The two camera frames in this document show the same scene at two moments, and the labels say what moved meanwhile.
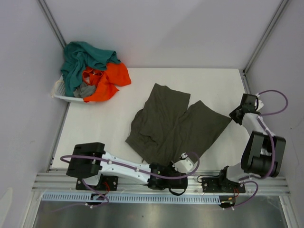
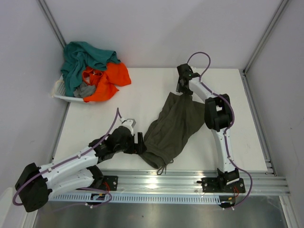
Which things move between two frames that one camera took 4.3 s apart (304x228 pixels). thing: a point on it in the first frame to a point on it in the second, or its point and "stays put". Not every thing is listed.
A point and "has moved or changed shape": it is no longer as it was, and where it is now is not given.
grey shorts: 84,90 stays put
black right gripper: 232,114 to 179,89
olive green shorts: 165,129 has moved or changed shape
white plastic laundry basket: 59,90 stays put
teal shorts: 78,55 stays put
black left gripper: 169,166 to 136,148
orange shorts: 106,81 stays put
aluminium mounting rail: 58,183 stays put
